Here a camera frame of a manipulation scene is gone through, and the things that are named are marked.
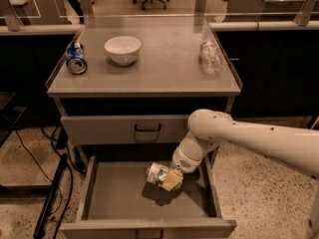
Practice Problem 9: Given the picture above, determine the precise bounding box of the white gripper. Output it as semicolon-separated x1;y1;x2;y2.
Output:
161;131;219;191

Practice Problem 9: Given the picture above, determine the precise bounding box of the open middle drawer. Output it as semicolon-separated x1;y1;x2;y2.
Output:
61;157;236;239

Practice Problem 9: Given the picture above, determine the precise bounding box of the black top drawer handle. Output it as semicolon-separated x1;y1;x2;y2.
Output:
134;123;161;132

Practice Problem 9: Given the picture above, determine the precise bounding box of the black drawer handle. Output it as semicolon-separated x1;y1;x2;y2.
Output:
134;123;161;132
135;229;163;239

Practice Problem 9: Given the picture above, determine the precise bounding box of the closed top drawer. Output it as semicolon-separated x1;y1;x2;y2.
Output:
61;115;188;145

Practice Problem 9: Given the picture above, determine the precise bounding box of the green 7up can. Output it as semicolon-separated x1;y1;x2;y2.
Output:
147;162;169;186

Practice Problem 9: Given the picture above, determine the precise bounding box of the blue soda can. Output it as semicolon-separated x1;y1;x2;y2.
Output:
65;42;87;75

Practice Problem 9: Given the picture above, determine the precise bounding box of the black floor cable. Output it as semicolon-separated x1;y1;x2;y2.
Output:
14;124;88;239

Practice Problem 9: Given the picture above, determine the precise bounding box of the black floor bar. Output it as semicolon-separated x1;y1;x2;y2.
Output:
33;153;67;239

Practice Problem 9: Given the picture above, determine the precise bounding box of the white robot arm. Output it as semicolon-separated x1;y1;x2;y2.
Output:
162;109;319;191

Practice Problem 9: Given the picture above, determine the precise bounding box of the black middle drawer handle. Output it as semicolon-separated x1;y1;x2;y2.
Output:
135;229;163;239

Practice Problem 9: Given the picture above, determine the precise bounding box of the clear plastic bottle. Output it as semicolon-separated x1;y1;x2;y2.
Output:
199;39;223;76

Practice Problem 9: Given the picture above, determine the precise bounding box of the white bowl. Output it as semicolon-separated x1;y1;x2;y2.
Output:
104;36;142;66

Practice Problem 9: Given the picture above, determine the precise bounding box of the grey drawer cabinet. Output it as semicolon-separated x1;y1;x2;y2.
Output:
45;15;243;239

